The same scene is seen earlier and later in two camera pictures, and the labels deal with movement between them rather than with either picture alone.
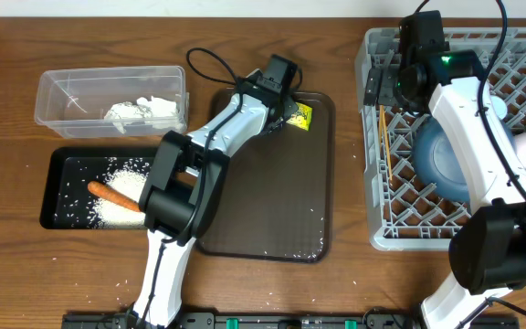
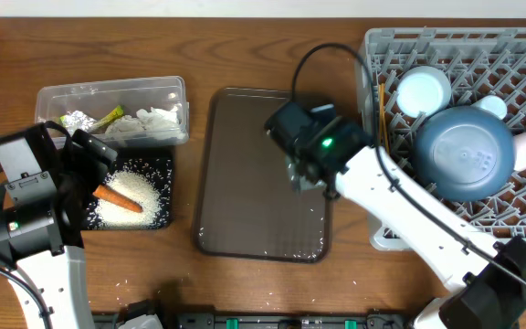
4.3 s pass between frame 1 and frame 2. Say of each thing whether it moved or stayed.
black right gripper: moved
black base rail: stayed
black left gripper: moved
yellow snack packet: moved
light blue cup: stayed
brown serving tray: stayed
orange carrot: stayed
